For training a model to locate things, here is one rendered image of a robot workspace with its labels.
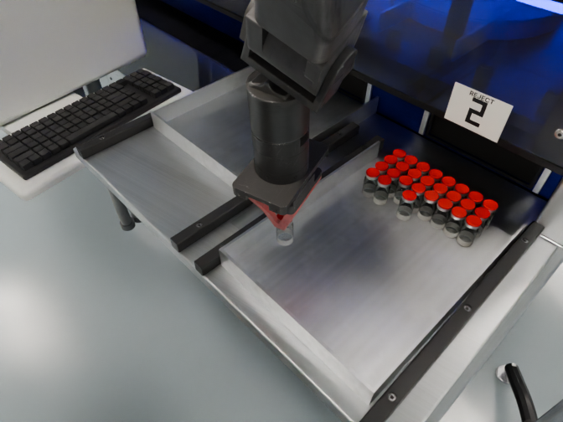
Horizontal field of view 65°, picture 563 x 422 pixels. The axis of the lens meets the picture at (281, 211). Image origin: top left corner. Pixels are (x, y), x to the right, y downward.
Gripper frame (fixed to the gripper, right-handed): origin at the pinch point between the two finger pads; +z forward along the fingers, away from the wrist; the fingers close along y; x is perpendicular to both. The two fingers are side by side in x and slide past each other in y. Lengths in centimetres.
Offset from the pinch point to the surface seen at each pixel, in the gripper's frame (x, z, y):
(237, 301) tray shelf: 2.2, 8.9, -8.9
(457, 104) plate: -12.6, -2.2, 28.4
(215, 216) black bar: 12.1, 7.8, 0.6
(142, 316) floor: 62, 99, 4
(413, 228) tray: -13.6, 10.5, 14.4
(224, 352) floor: 30, 99, 7
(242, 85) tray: 30.3, 12.8, 34.7
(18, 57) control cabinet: 72, 7, 15
